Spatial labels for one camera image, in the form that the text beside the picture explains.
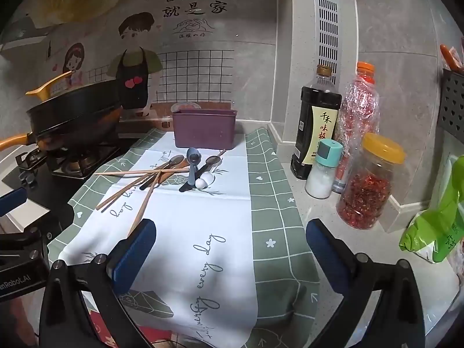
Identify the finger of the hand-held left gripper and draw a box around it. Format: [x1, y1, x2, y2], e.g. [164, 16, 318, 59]
[0, 188, 28, 217]

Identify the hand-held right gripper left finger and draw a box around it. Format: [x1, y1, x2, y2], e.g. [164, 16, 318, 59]
[38, 218, 157, 348]

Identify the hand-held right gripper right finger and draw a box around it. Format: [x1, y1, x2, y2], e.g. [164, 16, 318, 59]
[305, 218, 426, 348]

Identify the white spoon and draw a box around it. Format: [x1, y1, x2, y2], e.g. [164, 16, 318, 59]
[195, 172, 215, 190]

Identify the dark wooden spoon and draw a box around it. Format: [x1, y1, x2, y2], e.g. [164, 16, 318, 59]
[179, 155, 222, 193]
[139, 155, 185, 191]

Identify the blue plastic spoon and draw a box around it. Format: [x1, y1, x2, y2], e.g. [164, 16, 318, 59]
[186, 147, 201, 188]

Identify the purple utensil holder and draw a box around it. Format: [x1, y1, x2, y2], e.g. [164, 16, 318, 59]
[172, 108, 239, 149]

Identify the black gas stove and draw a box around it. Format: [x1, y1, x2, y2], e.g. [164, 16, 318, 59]
[0, 141, 127, 233]

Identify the teal-capped salt shaker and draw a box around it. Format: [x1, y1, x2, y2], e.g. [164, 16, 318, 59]
[304, 139, 344, 200]

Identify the yellow-lidded chili flake jar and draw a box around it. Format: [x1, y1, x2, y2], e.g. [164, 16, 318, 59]
[336, 132, 406, 230]

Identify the red printed item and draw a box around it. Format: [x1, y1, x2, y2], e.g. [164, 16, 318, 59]
[89, 310, 171, 348]

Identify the green white printed tablecloth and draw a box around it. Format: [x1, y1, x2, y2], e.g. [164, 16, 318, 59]
[47, 127, 321, 348]

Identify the green plastic bag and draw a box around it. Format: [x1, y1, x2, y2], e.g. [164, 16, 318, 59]
[399, 159, 464, 265]

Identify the dark soy sauce bottle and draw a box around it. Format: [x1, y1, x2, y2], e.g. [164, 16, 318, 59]
[290, 64, 343, 181]

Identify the orange-capped chili bottle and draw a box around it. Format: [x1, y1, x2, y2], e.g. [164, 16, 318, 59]
[331, 61, 380, 194]

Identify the grey range hood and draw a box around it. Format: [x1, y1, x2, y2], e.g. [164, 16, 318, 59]
[0, 14, 49, 53]

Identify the black perforated rack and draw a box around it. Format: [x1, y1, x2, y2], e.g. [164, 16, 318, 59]
[440, 67, 464, 138]

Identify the white vent grille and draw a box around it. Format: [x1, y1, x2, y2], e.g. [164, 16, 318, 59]
[313, 0, 343, 80]

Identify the red packet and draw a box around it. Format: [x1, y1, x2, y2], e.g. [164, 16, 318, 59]
[440, 43, 464, 73]

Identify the black wok yellow handle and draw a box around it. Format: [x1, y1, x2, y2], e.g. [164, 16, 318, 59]
[0, 107, 124, 153]

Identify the black pan yellow handle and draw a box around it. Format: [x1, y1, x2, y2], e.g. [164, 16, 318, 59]
[25, 70, 122, 135]

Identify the cartoon wall sticker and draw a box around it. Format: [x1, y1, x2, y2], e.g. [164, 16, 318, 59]
[0, 0, 276, 124]

